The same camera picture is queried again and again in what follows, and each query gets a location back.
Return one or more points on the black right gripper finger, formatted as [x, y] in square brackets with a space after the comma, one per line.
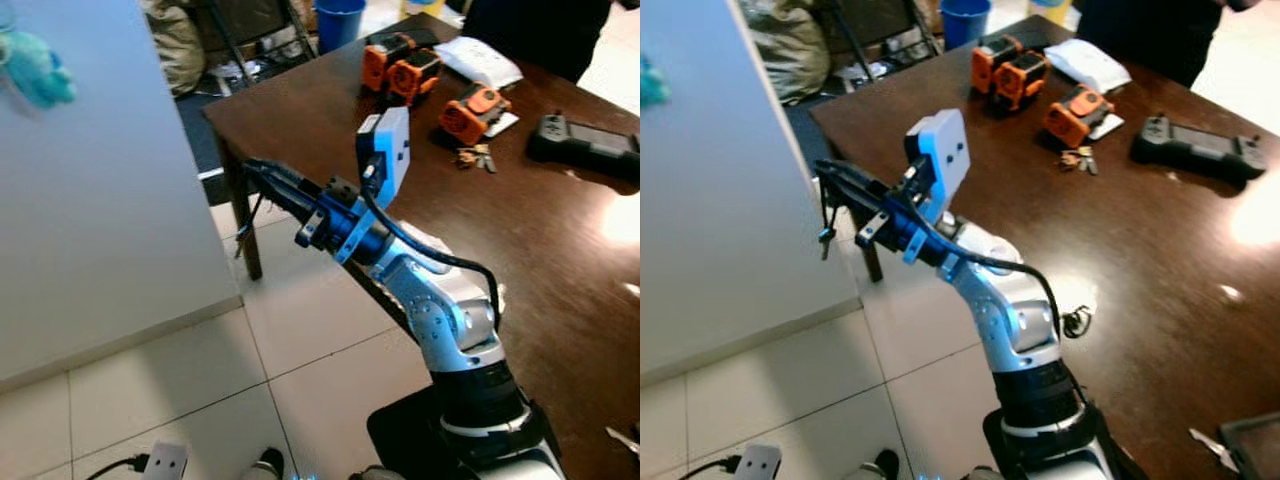
[285, 180]
[295, 203]
[858, 203]
[852, 180]

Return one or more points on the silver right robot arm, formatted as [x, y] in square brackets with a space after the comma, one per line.
[450, 320]
[1020, 320]

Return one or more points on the bunch of keys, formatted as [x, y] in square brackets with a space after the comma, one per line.
[1080, 160]
[475, 157]

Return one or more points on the khaki fabric bag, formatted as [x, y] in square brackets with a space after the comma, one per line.
[178, 45]
[790, 50]

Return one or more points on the orange black gripper device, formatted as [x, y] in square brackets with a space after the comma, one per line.
[985, 62]
[378, 62]
[472, 112]
[1078, 115]
[1020, 80]
[415, 78]

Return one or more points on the black folding chair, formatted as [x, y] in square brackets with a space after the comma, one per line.
[880, 18]
[250, 20]

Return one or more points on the blue plastic bucket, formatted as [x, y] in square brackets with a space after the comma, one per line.
[965, 22]
[340, 25]

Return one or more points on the white paper slip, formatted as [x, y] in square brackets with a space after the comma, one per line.
[1110, 127]
[506, 124]

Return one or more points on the dark brown wooden table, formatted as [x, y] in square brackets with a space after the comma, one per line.
[540, 260]
[1160, 260]

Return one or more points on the white plastic packet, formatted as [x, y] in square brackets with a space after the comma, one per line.
[1090, 65]
[480, 62]

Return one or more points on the yellow container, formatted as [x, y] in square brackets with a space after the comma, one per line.
[423, 7]
[1050, 10]

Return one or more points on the teal fluffy cloth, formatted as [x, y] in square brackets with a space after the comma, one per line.
[38, 70]
[652, 85]

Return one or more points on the black robot foot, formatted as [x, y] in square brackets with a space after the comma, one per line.
[268, 465]
[885, 465]

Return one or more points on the black handheld controller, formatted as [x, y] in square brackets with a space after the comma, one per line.
[1195, 150]
[585, 150]

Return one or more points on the person in black clothes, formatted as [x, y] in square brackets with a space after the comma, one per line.
[1150, 35]
[535, 35]

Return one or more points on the small silver metal object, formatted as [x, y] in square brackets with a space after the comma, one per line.
[622, 440]
[1212, 448]

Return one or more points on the black flat tablet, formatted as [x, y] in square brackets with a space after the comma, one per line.
[1255, 450]

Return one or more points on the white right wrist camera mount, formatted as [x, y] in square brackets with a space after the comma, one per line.
[945, 150]
[392, 145]

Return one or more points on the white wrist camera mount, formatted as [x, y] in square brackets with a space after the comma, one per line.
[945, 150]
[392, 145]
[166, 462]
[758, 464]

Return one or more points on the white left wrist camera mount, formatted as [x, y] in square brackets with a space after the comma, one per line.
[758, 464]
[166, 462]

